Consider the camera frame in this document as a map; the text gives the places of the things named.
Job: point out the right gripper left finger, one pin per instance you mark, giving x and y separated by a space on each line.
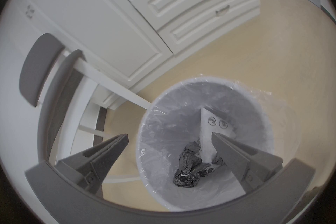
97 162

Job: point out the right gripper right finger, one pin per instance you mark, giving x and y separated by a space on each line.
244 162

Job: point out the white printed paper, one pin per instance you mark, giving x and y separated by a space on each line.
210 128

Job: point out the black plastic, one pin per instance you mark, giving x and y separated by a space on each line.
189 162

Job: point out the clear plastic bag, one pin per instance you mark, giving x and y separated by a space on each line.
170 123

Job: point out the white trash bin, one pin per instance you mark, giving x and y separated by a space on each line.
154 191

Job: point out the white chair dark grey cushions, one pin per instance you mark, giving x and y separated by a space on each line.
39 68

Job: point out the white wardrobe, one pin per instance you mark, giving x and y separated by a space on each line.
91 20

